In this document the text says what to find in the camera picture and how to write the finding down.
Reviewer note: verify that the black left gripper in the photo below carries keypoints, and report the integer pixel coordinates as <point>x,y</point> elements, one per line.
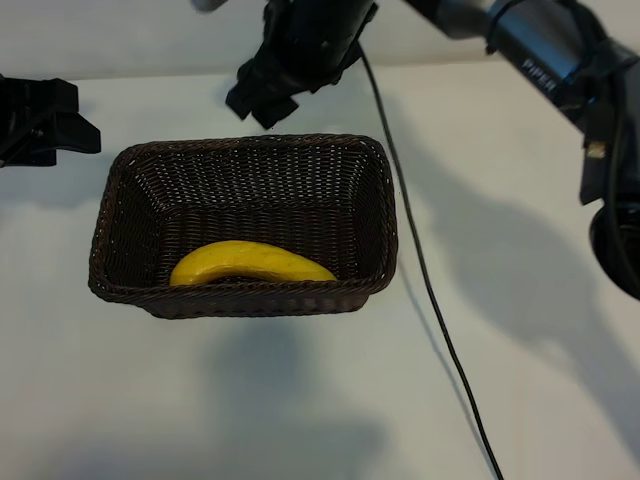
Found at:
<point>22,145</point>

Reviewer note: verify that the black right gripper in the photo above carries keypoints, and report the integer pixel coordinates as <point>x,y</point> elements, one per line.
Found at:
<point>315,40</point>

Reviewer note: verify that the dark brown wicker basket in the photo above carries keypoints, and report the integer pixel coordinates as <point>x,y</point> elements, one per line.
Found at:
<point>250,200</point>

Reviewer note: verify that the yellow banana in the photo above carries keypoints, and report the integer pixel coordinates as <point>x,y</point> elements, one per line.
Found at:
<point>240,260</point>

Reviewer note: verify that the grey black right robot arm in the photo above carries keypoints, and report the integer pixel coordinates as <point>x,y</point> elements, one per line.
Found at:
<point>540,65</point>

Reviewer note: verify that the black plug with gold tip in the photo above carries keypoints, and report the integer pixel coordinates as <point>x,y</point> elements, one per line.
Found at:
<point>596,150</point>

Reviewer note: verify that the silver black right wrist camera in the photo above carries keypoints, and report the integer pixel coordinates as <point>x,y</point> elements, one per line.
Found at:
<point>207,4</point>

